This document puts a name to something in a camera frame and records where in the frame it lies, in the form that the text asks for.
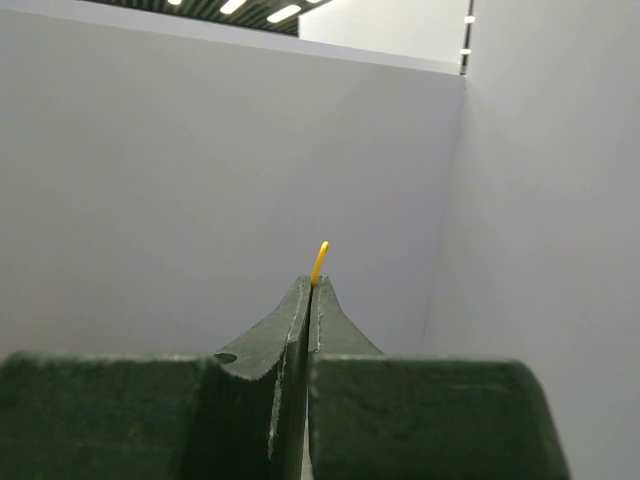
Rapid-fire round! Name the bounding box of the yellow cable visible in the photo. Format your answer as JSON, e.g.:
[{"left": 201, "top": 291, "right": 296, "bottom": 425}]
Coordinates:
[{"left": 309, "top": 240, "right": 331, "bottom": 287}]

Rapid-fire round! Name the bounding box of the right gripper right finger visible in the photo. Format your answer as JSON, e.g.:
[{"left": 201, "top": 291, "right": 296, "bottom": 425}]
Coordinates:
[{"left": 308, "top": 278, "right": 570, "bottom": 479}]

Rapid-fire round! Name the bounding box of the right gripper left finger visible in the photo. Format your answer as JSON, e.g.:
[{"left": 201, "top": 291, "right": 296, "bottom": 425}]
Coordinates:
[{"left": 1, "top": 277, "right": 312, "bottom": 479}]

